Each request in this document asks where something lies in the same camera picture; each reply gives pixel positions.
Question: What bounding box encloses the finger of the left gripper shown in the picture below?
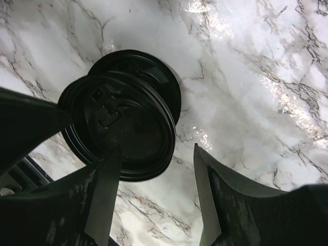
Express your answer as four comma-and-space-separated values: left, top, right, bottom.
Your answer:
1, 88, 72, 174

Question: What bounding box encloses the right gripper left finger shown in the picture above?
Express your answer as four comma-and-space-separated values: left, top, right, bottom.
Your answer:
1, 149, 122, 245

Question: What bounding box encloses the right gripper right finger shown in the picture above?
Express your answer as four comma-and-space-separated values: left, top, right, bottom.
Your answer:
193, 146, 327, 245

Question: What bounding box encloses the single black plastic lid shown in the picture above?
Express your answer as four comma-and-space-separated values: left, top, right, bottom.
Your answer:
58, 72, 176, 182

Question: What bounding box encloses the black plastic lid stack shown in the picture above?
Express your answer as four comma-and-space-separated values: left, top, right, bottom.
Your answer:
88, 50, 181, 124

